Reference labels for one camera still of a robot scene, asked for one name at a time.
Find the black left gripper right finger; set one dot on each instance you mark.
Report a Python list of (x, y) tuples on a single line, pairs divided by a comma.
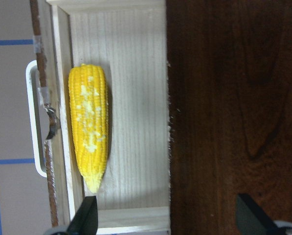
[(251, 219)]

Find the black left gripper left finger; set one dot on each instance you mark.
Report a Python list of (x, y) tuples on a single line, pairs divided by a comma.
[(85, 221)]

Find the yellow corn cob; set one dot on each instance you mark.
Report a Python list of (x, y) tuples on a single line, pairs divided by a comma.
[(89, 109)]

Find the wooden drawer with white handle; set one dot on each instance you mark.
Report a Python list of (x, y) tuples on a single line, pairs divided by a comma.
[(127, 38)]

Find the dark wooden cabinet box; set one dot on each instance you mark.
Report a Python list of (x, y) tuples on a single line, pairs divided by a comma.
[(230, 88)]

